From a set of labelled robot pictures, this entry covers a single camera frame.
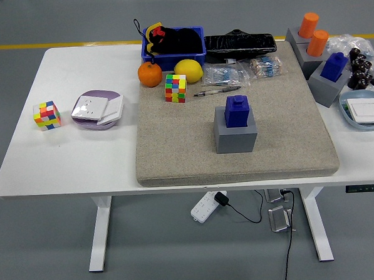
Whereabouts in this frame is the white wall switch panel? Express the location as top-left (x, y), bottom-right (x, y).
top-left (96, 95), bottom-right (126, 126)
top-left (346, 97), bottom-right (374, 126)

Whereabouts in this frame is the grey-brown table mat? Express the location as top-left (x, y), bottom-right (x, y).
top-left (128, 38), bottom-right (341, 189)

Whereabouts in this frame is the clear crumpled plastic bag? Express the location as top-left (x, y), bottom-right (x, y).
top-left (325, 32), bottom-right (374, 94)

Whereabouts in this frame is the black lanyard cord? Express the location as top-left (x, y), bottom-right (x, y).
top-left (132, 18), bottom-right (157, 67)

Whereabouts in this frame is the black table control panel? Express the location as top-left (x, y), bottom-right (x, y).
top-left (345, 184), bottom-right (374, 194)

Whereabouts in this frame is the black fabric bundle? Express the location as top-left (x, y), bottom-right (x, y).
top-left (160, 25), bottom-right (204, 56)

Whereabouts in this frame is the colourful puzzle cube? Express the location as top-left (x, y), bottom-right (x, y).
top-left (32, 100), bottom-right (63, 132)
top-left (164, 72), bottom-right (189, 105)

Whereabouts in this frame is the orange cylinder seal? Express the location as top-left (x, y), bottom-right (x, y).
top-left (305, 29), bottom-right (331, 58)
top-left (297, 11), bottom-right (321, 39)

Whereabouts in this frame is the white power strip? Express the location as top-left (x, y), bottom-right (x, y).
top-left (189, 190), bottom-right (222, 224)

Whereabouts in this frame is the thin black adapter cable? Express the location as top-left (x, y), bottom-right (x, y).
top-left (226, 189), bottom-right (264, 226)

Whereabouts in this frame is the white table leg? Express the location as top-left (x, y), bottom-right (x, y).
top-left (299, 186), bottom-right (335, 263)
top-left (85, 195), bottom-right (116, 273)

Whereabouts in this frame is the blue plastic bin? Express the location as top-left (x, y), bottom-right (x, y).
top-left (139, 25), bottom-right (208, 73)

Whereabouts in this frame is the blue square seal stamp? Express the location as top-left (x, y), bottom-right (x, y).
top-left (319, 51), bottom-right (350, 83)
top-left (224, 94), bottom-right (250, 128)

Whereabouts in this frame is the silver black pen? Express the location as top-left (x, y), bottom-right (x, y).
top-left (192, 85), bottom-right (243, 98)

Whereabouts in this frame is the light blue plate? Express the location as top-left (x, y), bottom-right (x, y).
top-left (338, 89), bottom-right (374, 133)

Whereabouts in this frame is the yellow lemon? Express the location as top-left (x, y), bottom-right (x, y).
top-left (174, 58), bottom-right (204, 84)

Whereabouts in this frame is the black power cable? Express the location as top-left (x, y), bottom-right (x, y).
top-left (279, 189), bottom-right (300, 280)

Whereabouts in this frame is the black plastic-wrapped device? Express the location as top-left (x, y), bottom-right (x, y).
top-left (203, 26), bottom-right (278, 64)

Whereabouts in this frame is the clear metal bracket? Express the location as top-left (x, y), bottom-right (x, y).
top-left (264, 187), bottom-right (287, 204)
top-left (268, 205), bottom-right (294, 234)

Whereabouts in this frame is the orange fruit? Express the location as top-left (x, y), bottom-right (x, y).
top-left (137, 60), bottom-right (164, 88)

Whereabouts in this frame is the clear bag of resistors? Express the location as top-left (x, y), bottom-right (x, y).
top-left (248, 55), bottom-right (287, 81)
top-left (200, 61), bottom-right (251, 89)

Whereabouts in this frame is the white wall socket panel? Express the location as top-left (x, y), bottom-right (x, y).
top-left (70, 93), bottom-right (111, 123)

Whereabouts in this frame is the black plug adapter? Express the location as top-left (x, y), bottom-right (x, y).
top-left (214, 190), bottom-right (231, 208)

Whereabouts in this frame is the yellow red black object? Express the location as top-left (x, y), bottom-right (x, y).
top-left (143, 21), bottom-right (168, 54)

